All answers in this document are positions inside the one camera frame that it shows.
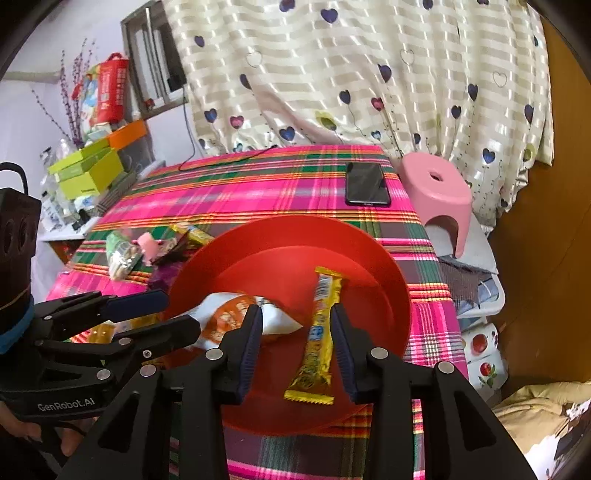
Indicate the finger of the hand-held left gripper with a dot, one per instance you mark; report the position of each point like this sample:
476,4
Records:
171,332
134,302

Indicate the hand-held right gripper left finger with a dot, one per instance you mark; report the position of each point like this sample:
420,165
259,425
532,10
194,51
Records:
247,353

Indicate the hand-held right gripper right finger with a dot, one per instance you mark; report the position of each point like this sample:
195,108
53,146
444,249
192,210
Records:
344,357

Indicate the yellow snack bar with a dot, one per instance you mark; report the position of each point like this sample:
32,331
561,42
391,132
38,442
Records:
318,341
196,234

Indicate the green cookie packet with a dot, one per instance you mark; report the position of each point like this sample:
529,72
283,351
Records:
121,254

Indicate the dark purple snack packet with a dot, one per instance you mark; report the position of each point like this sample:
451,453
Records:
168,251

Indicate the red plastic bowl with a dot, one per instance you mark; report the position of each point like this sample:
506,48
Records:
277,249

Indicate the person's left hand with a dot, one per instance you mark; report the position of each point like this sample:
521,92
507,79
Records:
74,438

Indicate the white orange snack packet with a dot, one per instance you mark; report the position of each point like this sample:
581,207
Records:
277,323

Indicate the small yellow packet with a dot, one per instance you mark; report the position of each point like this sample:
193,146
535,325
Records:
104,333

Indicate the small pink candy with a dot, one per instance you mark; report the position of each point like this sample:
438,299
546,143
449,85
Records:
148,244

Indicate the large yellow-green box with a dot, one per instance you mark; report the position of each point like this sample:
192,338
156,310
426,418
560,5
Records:
92,180

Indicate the flat green box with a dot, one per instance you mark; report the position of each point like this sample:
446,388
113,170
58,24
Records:
81,159

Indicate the striped grey box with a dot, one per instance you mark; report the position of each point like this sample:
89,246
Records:
117,191

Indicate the fruit print storage drawer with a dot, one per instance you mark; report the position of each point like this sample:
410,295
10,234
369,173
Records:
485,360

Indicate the folded checked clothes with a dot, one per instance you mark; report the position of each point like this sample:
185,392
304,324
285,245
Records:
466,286

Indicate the orange box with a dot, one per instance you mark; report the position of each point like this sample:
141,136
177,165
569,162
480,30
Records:
129,134

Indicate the purple decorative branches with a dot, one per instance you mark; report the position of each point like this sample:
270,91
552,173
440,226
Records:
74,92

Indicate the pink plaid tablecloth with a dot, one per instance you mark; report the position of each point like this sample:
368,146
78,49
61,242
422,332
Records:
277,194

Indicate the black smartphone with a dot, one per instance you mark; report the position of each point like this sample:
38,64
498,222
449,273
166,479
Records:
368,184

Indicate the red gift box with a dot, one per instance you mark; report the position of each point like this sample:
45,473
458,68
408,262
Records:
111,90

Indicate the pink plastic stool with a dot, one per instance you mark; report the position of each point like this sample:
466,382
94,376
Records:
434,194

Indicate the beige blanket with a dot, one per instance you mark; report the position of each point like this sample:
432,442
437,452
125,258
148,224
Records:
540,415

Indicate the wooden door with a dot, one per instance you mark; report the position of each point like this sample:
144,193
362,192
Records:
545,230

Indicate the heart print curtain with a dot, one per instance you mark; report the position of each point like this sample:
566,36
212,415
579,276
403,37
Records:
369,74

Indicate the window frame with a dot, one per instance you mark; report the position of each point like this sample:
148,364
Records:
152,55

